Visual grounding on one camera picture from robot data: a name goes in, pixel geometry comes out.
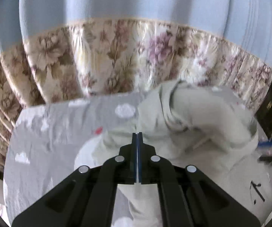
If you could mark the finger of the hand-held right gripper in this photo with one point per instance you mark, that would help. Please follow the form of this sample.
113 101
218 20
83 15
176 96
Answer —
264 144

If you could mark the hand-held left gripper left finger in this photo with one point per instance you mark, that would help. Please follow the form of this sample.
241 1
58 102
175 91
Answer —
133 151

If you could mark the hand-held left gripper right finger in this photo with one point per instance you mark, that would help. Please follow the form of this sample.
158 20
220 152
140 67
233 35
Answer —
142 151

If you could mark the beige jacket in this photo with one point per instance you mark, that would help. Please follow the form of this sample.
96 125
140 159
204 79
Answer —
197 127

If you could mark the grey printed bed sheet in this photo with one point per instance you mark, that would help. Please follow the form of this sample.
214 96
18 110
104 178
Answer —
55 132

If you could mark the blue curtain with floral border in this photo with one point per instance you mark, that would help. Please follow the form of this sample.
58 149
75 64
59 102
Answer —
126 40

